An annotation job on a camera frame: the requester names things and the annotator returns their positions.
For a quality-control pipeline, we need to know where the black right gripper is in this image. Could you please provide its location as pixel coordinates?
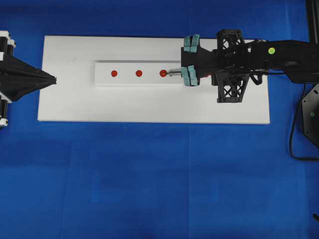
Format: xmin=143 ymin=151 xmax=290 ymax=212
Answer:
xmin=181 ymin=29 xmax=262 ymax=103

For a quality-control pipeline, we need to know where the red handled soldering iron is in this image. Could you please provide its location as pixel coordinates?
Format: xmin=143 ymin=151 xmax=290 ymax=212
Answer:
xmin=166 ymin=71 xmax=210 ymax=78

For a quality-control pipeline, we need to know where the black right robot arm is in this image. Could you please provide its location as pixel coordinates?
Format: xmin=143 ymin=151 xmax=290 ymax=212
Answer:
xmin=181 ymin=29 xmax=319 ymax=103

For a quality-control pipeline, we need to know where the white foam board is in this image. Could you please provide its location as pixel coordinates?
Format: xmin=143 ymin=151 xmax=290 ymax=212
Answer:
xmin=38 ymin=36 xmax=270 ymax=124

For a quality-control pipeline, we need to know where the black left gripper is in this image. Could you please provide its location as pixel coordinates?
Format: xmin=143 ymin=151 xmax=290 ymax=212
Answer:
xmin=0 ymin=30 xmax=56 ymax=128

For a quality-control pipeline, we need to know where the blue table cloth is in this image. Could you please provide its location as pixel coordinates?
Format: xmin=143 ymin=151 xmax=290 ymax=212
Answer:
xmin=0 ymin=0 xmax=319 ymax=239

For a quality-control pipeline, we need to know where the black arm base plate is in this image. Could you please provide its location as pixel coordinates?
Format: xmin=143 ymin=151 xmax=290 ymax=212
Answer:
xmin=302 ymin=84 xmax=319 ymax=147

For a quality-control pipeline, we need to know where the black aluminium frame post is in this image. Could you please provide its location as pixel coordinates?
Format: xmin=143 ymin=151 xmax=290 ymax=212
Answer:
xmin=306 ymin=0 xmax=319 ymax=43

